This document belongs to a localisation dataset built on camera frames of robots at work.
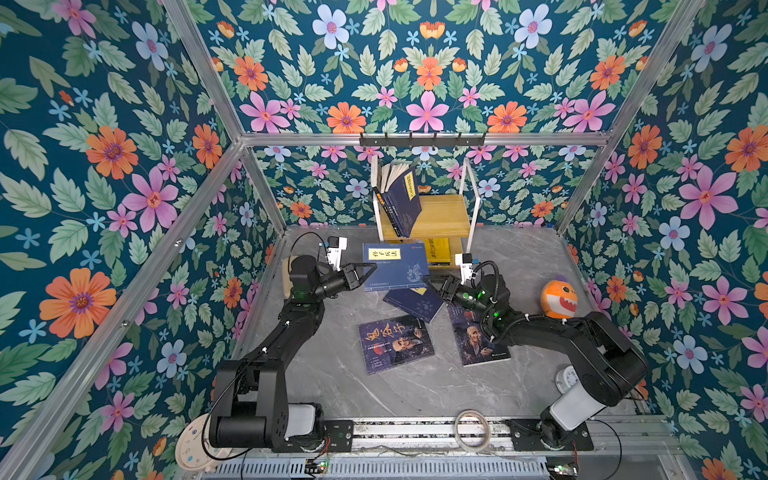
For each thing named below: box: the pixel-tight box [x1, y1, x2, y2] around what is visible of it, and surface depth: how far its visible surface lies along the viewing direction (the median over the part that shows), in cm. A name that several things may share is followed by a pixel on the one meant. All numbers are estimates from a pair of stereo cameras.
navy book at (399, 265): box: [363, 242, 430, 291], surface depth 81 cm
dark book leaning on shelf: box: [372, 186, 388, 228], surface depth 80 cm
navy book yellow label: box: [384, 166, 417, 238], surface depth 86 cm
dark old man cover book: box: [446, 303, 511, 367], surface depth 88 cm
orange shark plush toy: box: [540, 280, 578, 319], surface depth 92 cm
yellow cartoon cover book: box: [426, 237, 451, 263], surface depth 107 cm
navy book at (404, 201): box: [383, 167, 422, 238], surface depth 88 cm
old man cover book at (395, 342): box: [359, 315, 435, 376], surface depth 90 cm
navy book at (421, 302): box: [383, 285, 445, 323], surface depth 98 cm
